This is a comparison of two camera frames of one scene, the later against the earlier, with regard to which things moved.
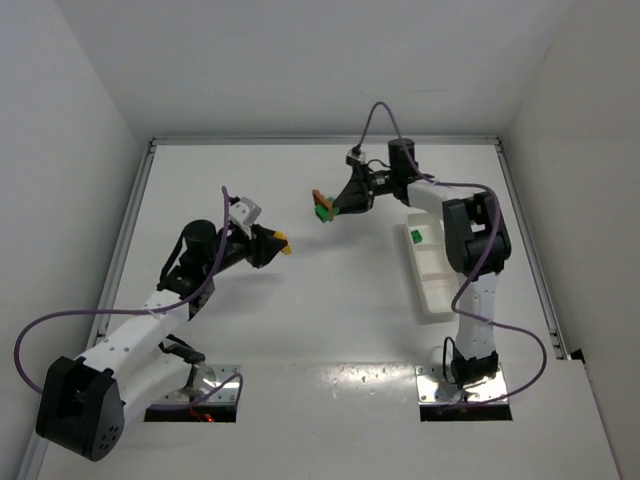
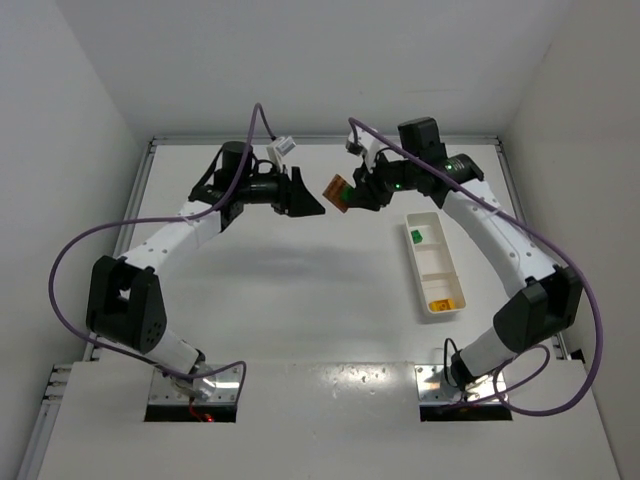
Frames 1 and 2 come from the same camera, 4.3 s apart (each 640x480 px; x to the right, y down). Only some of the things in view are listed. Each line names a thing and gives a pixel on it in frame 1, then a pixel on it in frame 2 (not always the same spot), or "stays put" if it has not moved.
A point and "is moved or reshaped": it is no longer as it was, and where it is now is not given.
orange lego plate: x=321 y=200 is moved or reshaped
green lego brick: x=416 y=236 stays put
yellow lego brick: x=281 y=235 → x=441 y=305
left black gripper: x=256 y=245 → x=286 y=193
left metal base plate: x=206 y=377 stays put
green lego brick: x=322 y=211 is moved or reshaped
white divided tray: x=432 y=263 stays put
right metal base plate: x=432 y=387 stays put
